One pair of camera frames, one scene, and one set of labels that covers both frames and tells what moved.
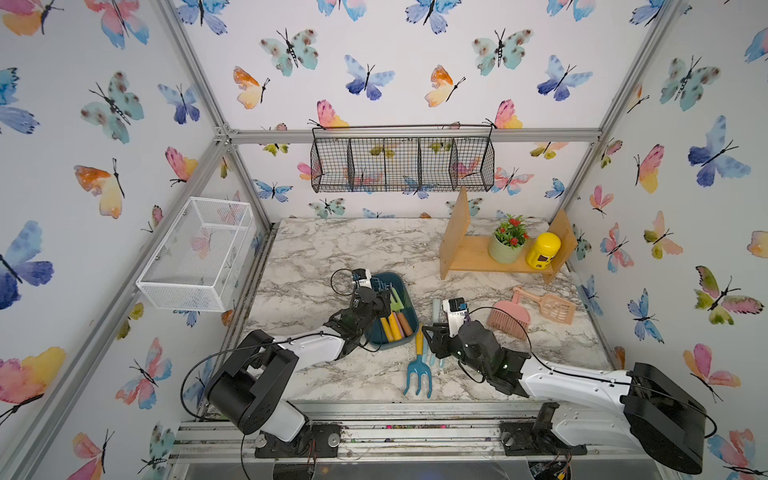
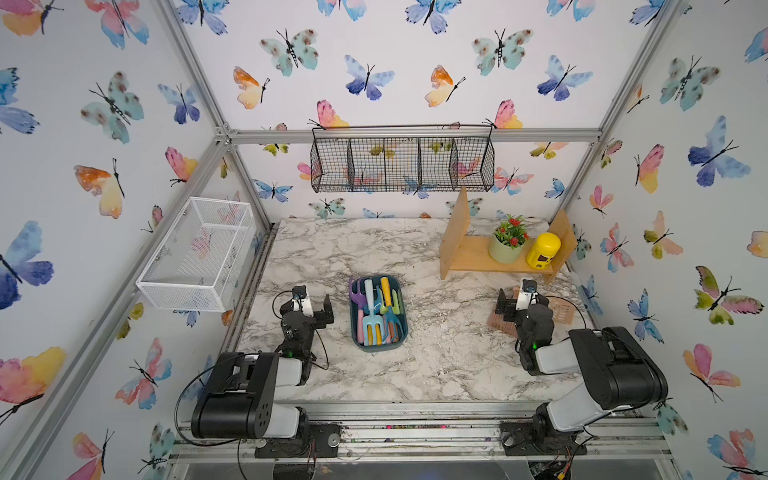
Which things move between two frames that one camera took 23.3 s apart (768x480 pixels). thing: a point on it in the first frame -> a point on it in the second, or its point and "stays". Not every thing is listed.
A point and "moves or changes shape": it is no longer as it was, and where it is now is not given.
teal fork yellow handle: [419, 368] -> [392, 320]
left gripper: [380, 301] -> [317, 316]
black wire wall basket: [402, 158] stays
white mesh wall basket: [201, 261] stays
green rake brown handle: [397, 306] moves or changes shape
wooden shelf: [461, 250] stays
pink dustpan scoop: [551, 305] stays
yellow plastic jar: [542, 254] stays
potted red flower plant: [507, 244] stays
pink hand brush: [503, 323] stays
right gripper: [440, 338] -> [509, 304]
